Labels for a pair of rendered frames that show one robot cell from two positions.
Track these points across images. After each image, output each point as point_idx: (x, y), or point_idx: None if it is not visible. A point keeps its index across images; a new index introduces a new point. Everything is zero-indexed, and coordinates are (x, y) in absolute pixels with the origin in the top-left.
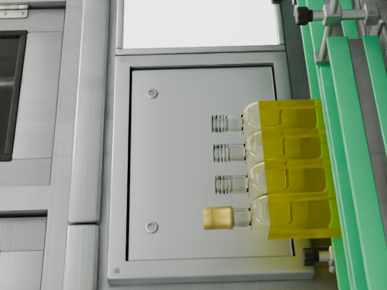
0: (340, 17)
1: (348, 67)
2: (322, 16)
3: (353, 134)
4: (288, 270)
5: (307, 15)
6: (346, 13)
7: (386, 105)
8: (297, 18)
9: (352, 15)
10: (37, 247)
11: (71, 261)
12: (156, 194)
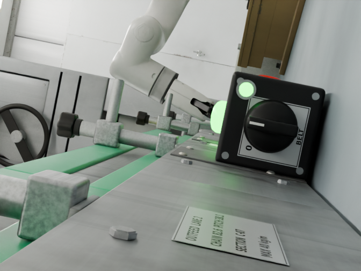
0: (169, 120)
1: (165, 132)
2: (156, 119)
3: (152, 133)
4: None
5: (144, 113)
6: (174, 121)
7: (186, 138)
8: (137, 115)
9: (179, 123)
10: None
11: None
12: None
